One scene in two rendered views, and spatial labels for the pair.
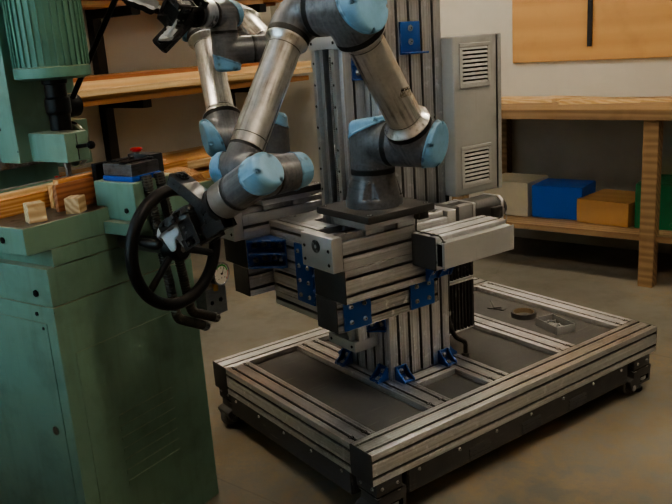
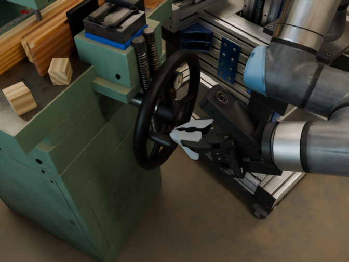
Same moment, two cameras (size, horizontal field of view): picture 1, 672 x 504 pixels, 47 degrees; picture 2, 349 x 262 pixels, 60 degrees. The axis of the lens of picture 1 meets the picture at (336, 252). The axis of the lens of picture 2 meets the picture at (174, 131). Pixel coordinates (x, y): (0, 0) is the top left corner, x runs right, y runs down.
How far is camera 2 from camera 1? 1.30 m
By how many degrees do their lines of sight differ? 35
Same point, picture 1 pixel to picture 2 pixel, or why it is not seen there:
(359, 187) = not seen: hidden behind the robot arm
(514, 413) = not seen: hidden behind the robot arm
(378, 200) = (332, 34)
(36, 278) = (37, 153)
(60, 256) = (58, 134)
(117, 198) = (106, 62)
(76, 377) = (85, 201)
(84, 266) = (80, 128)
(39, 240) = (35, 134)
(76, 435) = (90, 228)
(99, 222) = (88, 83)
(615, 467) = not seen: outside the picture
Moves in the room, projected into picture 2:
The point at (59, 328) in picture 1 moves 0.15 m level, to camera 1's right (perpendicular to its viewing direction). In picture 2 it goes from (67, 184) to (129, 178)
